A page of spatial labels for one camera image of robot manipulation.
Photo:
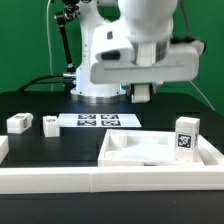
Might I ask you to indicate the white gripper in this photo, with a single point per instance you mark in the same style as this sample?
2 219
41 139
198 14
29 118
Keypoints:
116 66

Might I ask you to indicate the white square table top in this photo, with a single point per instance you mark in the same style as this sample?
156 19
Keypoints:
151 148

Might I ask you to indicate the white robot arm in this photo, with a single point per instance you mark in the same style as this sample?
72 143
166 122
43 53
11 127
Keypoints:
149 26

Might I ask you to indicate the white sheet with tags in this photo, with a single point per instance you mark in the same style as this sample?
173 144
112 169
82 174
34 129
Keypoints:
98 120

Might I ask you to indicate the white U-shaped fence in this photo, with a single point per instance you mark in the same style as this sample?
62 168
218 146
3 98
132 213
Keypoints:
209 176

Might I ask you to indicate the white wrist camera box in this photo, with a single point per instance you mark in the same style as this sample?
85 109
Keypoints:
110 43

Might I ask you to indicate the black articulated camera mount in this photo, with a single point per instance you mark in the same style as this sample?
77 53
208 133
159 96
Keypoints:
62 18

